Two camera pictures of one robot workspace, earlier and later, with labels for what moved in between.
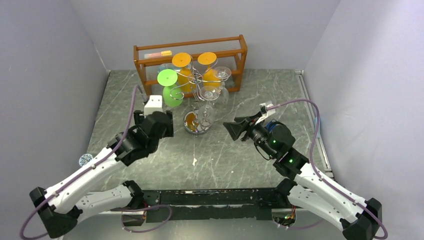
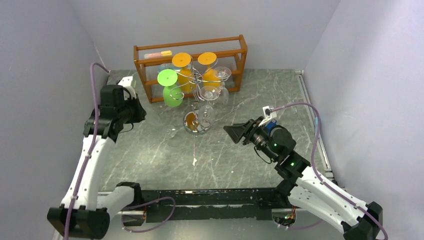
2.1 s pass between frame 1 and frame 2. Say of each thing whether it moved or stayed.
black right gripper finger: moved
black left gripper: moved
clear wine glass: stayed
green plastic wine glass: stayed
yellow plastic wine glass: stayed
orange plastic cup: stayed
